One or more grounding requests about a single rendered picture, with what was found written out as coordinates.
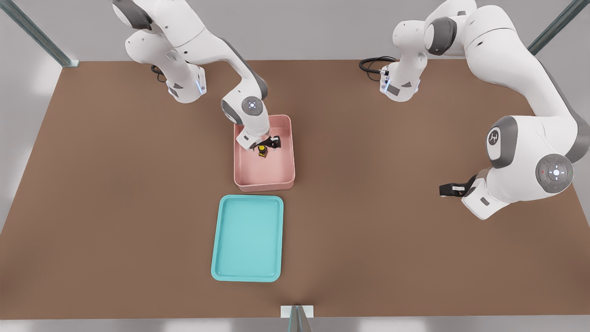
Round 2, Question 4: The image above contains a silver frame post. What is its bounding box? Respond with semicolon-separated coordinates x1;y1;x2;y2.
0;0;79;68
527;0;590;56
281;305;314;332

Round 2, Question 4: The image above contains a pink plastic box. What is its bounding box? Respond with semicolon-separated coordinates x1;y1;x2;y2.
234;114;295;193

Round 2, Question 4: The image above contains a pale blue-green tray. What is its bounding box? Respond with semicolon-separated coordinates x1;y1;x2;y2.
211;195;284;283

